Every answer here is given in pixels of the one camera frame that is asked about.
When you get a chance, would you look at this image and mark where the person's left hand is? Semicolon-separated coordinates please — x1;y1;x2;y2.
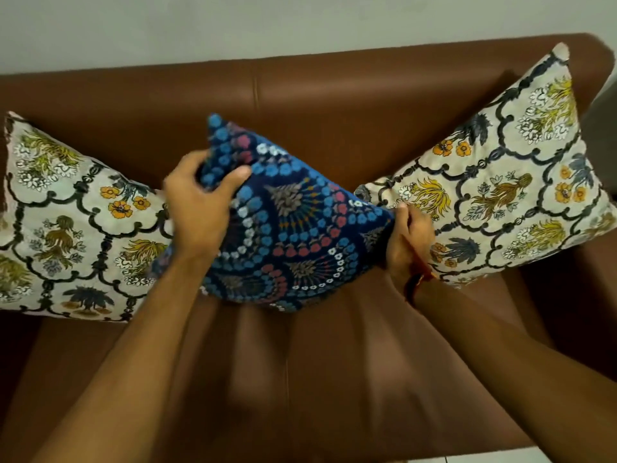
162;150;252;262

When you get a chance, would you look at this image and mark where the person's right hand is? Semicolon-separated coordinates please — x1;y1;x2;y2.
385;202;437;295

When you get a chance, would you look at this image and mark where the blue patterned cushion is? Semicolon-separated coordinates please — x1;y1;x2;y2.
153;114;397;313

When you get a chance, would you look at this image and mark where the person's left forearm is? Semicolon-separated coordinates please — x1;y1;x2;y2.
29;246;223;463

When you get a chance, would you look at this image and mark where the person's right forearm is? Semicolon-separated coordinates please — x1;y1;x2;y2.
410;277;617;463

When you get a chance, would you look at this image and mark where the red thread wristband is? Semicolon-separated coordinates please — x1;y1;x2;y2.
404;265;439;304

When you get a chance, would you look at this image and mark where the cream floral cushion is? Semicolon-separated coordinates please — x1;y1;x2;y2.
354;42;617;288
0;112;174;323

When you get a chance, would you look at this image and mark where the brown leather sofa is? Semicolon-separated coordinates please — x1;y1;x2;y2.
0;32;617;463

